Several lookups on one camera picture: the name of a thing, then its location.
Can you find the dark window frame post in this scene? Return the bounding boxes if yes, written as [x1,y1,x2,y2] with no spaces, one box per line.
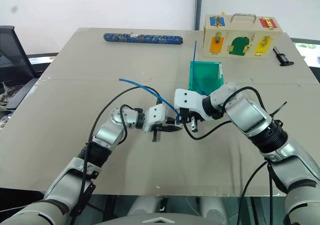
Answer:
[194,0,204,32]

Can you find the black mesh office chair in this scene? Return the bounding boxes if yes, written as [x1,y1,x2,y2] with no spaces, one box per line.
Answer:
[0,25,40,111]

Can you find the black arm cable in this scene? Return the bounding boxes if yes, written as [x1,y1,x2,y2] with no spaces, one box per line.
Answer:
[181,85,276,225]
[68,85,152,225]

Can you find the dark side desk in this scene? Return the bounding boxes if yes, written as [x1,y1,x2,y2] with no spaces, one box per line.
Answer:
[26,51,60,72]

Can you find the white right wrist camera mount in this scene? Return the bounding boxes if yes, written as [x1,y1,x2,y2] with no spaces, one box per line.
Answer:
[173,87,214,122]

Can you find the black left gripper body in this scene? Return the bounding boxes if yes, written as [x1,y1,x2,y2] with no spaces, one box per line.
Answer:
[151,125,163,143]

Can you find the camouflage patterned cloth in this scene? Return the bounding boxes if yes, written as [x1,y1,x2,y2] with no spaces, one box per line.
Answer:
[0,81,19,130]

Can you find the blue patterned rolled mat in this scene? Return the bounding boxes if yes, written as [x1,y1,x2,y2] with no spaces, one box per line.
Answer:
[102,32,184,47]

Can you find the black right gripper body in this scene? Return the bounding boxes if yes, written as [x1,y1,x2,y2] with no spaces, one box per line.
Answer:
[187,109,201,133]

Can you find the thin blue cable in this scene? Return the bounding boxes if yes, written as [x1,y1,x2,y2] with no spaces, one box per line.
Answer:
[118,78,181,122]
[192,40,210,97]

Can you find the green plastic bin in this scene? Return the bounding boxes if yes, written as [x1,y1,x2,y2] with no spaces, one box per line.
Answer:
[187,60,226,96]

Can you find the black caliper tool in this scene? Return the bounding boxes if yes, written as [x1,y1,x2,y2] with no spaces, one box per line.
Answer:
[272,46,295,67]

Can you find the pale rounded robot leg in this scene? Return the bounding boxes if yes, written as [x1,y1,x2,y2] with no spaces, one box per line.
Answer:
[126,195,163,217]
[198,196,230,225]

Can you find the wooden lock box coloured doors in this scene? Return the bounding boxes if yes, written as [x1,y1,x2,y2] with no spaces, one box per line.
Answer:
[201,13,284,60]

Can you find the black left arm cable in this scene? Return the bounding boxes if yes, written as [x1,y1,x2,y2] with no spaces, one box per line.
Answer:
[68,85,152,225]

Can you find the grey robot torso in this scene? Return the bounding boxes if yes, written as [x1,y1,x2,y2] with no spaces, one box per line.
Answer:
[95,210,225,225]

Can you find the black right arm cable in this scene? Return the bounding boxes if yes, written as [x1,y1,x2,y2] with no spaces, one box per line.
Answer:
[181,85,276,225]

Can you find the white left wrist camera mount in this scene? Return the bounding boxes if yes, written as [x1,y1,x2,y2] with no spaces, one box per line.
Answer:
[141,104,168,134]

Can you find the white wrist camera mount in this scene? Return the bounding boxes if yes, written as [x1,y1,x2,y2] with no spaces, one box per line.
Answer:
[141,104,168,134]
[173,87,214,122]

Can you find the black cable tie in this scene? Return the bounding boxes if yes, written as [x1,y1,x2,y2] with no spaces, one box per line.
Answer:
[270,100,288,117]

